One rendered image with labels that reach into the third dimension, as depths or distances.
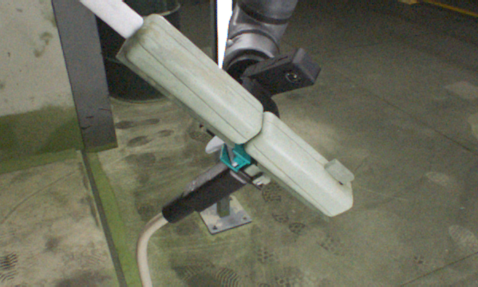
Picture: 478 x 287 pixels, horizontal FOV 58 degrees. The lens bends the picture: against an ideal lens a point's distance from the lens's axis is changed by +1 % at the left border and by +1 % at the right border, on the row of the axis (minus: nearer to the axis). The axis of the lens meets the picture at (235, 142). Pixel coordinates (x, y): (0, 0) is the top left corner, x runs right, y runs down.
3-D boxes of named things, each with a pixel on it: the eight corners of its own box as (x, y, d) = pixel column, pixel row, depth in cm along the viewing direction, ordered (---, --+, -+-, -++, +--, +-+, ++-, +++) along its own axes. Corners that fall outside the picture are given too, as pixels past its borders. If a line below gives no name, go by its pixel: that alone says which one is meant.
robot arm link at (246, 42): (291, 60, 67) (250, 18, 63) (292, 78, 64) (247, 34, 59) (250, 92, 72) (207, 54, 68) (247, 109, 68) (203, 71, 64)
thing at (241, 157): (239, 147, 51) (253, 138, 50) (236, 172, 48) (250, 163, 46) (223, 135, 50) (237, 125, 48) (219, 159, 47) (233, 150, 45)
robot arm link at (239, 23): (239, -14, 73) (223, 36, 79) (232, 19, 63) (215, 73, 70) (290, 2, 74) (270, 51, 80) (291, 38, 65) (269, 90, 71)
